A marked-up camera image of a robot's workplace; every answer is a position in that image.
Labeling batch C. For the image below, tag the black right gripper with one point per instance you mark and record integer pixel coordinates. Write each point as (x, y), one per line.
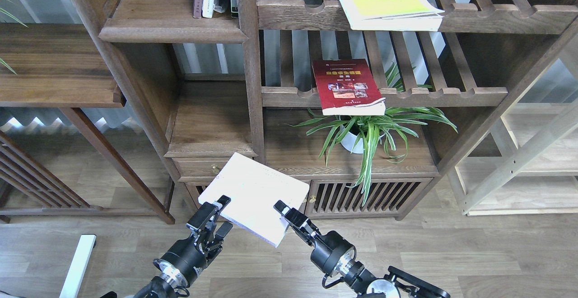
(332, 254)

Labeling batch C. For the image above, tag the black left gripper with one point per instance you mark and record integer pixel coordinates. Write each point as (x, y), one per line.
(182, 264)

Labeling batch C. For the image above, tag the white pink cover book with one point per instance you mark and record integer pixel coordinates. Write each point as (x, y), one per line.
(254, 189)

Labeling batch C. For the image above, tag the red cover book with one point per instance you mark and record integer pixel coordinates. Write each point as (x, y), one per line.
(347, 87)

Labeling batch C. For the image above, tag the yellow green cover book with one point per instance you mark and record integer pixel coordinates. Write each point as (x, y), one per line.
(392, 15)

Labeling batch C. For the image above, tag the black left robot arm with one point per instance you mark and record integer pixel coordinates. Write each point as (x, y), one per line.
(158, 288)

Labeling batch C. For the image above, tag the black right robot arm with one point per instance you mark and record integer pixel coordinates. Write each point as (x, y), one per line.
(366, 285)

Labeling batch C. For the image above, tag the white plant pot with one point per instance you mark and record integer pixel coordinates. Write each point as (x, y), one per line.
(350, 144)

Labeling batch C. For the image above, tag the green spider plant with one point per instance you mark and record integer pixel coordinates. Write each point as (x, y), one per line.
(395, 121)

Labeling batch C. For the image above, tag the dark wooden bookshelf cabinet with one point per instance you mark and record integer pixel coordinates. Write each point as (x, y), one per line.
(204, 89)

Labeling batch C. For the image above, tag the white floor bar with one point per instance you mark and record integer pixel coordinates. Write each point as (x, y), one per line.
(78, 266)

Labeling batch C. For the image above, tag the dark wooden side table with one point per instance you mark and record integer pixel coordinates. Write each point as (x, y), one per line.
(59, 66)

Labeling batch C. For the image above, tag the light wooden shelf frame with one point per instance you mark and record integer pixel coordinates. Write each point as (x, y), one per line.
(536, 170)

